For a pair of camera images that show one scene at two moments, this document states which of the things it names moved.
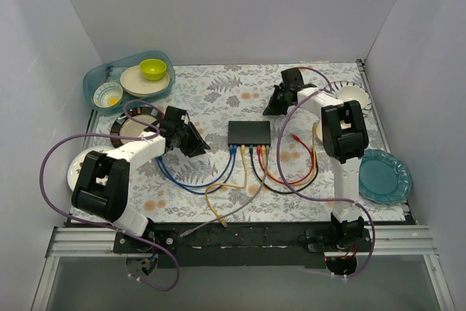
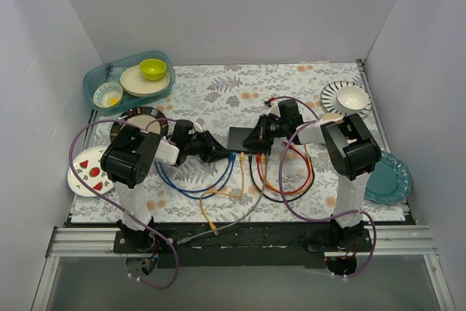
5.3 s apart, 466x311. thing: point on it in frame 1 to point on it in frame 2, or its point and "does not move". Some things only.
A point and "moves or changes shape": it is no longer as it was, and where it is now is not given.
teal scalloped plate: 383,178 does not move
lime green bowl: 153,69 does not move
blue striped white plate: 333,88 does not move
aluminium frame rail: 73,242 does not move
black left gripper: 186,137 to 205,146
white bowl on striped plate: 352,92 does not move
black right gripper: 281,95 to 264,130
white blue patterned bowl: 107,95 does not move
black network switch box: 249,133 moves or changes shape
